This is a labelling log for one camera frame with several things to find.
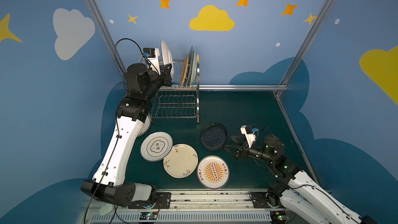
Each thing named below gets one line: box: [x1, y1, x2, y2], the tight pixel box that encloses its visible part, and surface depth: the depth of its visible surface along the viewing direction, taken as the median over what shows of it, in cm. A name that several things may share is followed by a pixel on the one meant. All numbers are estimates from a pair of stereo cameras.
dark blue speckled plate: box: [200, 122, 227, 151], surface depth 98 cm
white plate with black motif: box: [140, 131, 174, 163], surface depth 93 cm
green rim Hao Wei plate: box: [160, 39, 175, 81], surface depth 62 cm
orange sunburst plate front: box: [196, 155, 231, 190], surface depth 85 cm
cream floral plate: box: [162, 143, 199, 179], surface depth 88 cm
